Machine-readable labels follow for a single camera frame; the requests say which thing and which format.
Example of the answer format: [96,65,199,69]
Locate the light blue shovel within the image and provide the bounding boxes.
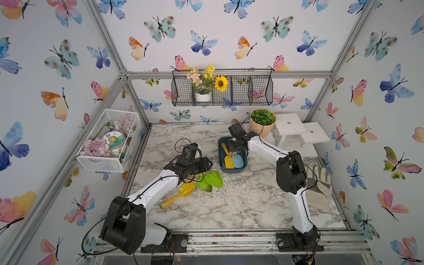
[232,152,245,168]

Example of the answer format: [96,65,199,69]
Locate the yellow plastic shovel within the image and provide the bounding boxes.
[221,143,235,169]
[161,182,196,209]

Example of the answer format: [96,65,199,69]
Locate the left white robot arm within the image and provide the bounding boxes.
[100,143,213,255]

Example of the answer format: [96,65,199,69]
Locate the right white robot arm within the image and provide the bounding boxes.
[228,123,324,252]

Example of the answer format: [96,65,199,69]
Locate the teal plastic storage box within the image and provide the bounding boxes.
[218,137,248,173]

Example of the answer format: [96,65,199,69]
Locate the terracotta pot green plant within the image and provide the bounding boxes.
[249,109,277,138]

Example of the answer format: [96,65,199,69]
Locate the white stepped wooden stand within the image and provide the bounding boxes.
[265,113,330,158]

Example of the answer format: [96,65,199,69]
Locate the white pot with flowers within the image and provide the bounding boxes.
[186,65,229,103]

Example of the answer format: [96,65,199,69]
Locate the round tin green lid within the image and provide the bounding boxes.
[102,131,125,150]

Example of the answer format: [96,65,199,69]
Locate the pink artificial hydrangea flowers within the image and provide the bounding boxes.
[79,138,111,157]

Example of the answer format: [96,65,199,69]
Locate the green shovel wooden handle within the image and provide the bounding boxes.
[194,176,213,192]

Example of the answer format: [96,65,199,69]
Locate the green shovel yellow handle middle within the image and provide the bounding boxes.
[201,171,219,188]

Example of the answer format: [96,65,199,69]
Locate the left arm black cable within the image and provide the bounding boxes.
[79,137,204,265]

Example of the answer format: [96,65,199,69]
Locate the black wire wall basket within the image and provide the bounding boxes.
[170,68,274,107]

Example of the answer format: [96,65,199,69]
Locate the white wire wall basket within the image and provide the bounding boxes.
[76,109,141,173]

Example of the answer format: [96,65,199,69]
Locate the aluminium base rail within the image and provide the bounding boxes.
[92,230,372,257]

